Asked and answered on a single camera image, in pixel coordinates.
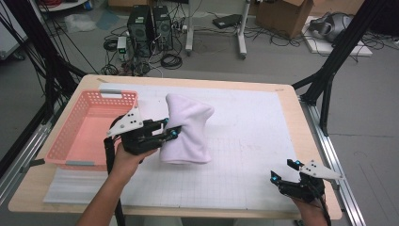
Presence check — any aluminium rail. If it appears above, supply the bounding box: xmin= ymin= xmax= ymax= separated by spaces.
xmin=299 ymin=97 xmax=368 ymax=226
xmin=0 ymin=100 xmax=64 ymax=206

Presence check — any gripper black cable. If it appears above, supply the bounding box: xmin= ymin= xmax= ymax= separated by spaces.
xmin=316 ymin=187 xmax=333 ymax=226
xmin=103 ymin=116 xmax=126 ymax=226

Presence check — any grey rounded device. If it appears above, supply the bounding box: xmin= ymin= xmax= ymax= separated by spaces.
xmin=309 ymin=11 xmax=354 ymax=43

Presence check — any large black computer tower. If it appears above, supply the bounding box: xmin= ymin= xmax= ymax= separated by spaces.
xmin=126 ymin=4 xmax=154 ymax=59

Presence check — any white wheeled stand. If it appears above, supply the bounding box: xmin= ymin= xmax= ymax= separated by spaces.
xmin=184 ymin=0 xmax=252 ymax=60

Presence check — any pink plastic basket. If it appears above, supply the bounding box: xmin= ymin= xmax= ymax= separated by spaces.
xmin=44 ymin=89 xmax=140 ymax=172

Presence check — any person's left hand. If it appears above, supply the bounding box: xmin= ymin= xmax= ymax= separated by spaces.
xmin=109 ymin=144 xmax=158 ymax=183

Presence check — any white floor board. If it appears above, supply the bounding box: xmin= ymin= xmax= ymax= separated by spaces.
xmin=302 ymin=15 xmax=375 ymax=57

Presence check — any white foam sheet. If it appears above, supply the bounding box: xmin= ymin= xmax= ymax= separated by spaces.
xmin=42 ymin=168 xmax=126 ymax=205

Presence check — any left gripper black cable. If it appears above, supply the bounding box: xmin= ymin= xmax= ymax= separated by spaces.
xmin=103 ymin=116 xmax=126 ymax=226

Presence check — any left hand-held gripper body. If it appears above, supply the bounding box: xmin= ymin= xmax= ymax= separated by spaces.
xmin=106 ymin=106 xmax=165 ymax=156

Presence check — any round white table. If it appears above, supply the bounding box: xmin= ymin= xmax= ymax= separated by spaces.
xmin=37 ymin=0 xmax=88 ymax=13

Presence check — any white grid mat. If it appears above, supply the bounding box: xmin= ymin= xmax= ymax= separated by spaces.
xmin=98 ymin=82 xmax=307 ymax=212

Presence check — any clear plastic bag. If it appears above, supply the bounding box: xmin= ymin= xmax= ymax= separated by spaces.
xmin=64 ymin=12 xmax=98 ymax=34

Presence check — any coiled black cable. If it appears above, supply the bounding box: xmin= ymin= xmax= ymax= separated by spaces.
xmin=160 ymin=53 xmax=184 ymax=71

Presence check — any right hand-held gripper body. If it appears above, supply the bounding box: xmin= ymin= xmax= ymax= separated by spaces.
xmin=277 ymin=159 xmax=344 ymax=202

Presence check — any black flat box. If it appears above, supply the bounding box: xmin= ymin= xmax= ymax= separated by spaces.
xmin=212 ymin=13 xmax=243 ymax=30

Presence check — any person's right hand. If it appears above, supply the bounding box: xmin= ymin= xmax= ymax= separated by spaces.
xmin=291 ymin=198 xmax=327 ymax=220

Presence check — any black frame stand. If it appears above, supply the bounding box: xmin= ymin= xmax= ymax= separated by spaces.
xmin=0 ymin=0 xmax=88 ymax=123
xmin=291 ymin=0 xmax=399 ymax=137

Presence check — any blue floor sheet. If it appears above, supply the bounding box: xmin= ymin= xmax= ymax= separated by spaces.
xmin=95 ymin=8 xmax=120 ymax=31

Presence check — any tangle of black floor cables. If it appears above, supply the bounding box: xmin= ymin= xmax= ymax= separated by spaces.
xmin=244 ymin=26 xmax=314 ymax=48

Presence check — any brown cardboard box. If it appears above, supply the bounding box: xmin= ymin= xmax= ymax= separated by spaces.
xmin=255 ymin=0 xmax=314 ymax=40

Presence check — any white cabinet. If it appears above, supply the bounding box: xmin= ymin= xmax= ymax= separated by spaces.
xmin=0 ymin=3 xmax=28 ymax=60

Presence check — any lilac printed towel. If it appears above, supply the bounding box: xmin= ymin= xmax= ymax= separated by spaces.
xmin=159 ymin=92 xmax=215 ymax=165

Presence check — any small white power box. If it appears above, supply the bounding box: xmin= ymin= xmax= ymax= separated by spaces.
xmin=116 ymin=36 xmax=128 ymax=55

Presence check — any slim black computer tower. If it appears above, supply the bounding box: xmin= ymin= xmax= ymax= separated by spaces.
xmin=152 ymin=4 xmax=174 ymax=51

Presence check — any grey metal bracket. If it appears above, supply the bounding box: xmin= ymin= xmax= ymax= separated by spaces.
xmin=21 ymin=158 xmax=46 ymax=173

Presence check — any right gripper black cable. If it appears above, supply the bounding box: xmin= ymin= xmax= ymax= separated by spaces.
xmin=316 ymin=187 xmax=333 ymax=226

